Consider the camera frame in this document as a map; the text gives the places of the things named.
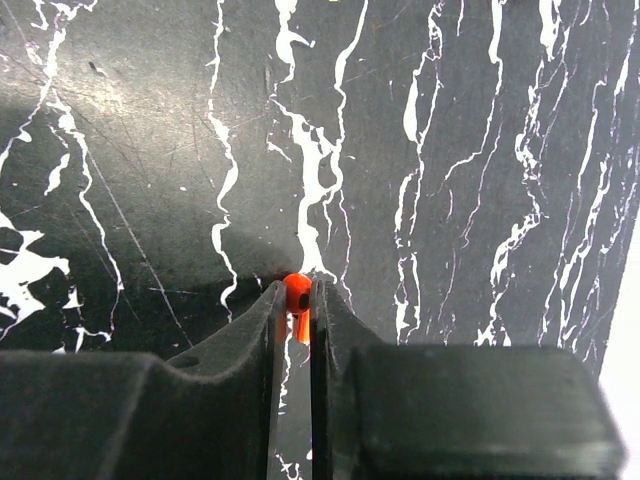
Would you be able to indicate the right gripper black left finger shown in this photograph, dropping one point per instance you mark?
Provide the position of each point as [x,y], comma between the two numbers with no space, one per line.
[208,413]

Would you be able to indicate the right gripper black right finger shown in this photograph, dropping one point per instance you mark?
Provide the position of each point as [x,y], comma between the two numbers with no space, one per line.
[431,411]

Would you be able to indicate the orange earbud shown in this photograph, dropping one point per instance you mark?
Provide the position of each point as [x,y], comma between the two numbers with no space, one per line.
[298,296]

